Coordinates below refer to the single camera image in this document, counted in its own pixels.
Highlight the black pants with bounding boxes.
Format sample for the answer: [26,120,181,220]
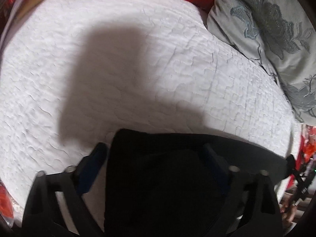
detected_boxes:
[104,129,288,236]

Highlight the left hand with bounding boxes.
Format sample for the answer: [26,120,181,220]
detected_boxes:
[280,197,300,230]

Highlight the white quilted bedspread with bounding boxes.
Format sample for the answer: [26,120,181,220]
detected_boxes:
[1,0,293,236]

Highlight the grey floral pillow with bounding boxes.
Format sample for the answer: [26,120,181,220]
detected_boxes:
[207,0,315,126]

